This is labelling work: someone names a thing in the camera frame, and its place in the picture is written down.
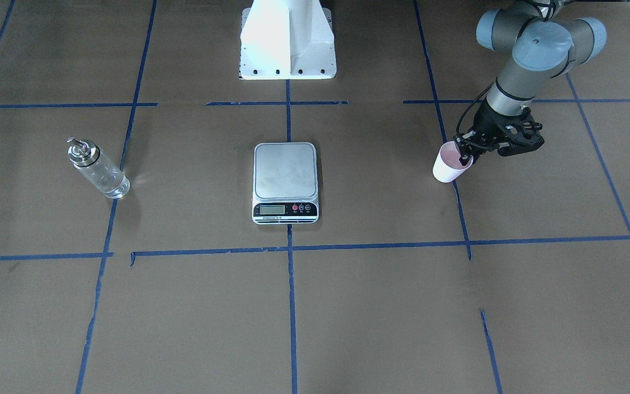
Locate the digital kitchen scale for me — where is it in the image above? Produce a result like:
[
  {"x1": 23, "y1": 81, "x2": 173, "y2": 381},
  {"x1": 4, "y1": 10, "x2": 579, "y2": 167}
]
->
[{"x1": 252, "y1": 142, "x2": 320, "y2": 225}]

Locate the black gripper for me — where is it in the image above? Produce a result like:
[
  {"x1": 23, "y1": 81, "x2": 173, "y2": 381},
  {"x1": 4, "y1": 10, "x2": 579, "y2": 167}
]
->
[{"x1": 456, "y1": 101, "x2": 545, "y2": 167}]

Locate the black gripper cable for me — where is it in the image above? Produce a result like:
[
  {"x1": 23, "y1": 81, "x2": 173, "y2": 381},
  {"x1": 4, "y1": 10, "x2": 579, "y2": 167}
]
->
[{"x1": 455, "y1": 82, "x2": 497, "y2": 151}]

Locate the pink paper cup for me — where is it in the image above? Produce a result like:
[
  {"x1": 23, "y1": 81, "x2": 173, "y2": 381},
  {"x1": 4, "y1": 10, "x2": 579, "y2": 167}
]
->
[{"x1": 433, "y1": 141, "x2": 474, "y2": 183}]

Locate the glass sauce bottle metal spout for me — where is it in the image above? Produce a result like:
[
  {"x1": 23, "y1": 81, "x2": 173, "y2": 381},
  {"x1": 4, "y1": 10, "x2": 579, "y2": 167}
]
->
[{"x1": 67, "y1": 136, "x2": 131, "y2": 199}]

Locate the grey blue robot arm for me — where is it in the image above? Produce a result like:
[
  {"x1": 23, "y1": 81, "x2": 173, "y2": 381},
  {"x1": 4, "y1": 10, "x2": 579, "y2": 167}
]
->
[{"x1": 453, "y1": 1, "x2": 608, "y2": 166}]

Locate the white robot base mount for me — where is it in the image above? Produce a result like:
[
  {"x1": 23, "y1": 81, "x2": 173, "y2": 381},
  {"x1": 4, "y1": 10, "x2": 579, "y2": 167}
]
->
[{"x1": 238, "y1": 1, "x2": 337, "y2": 80}]

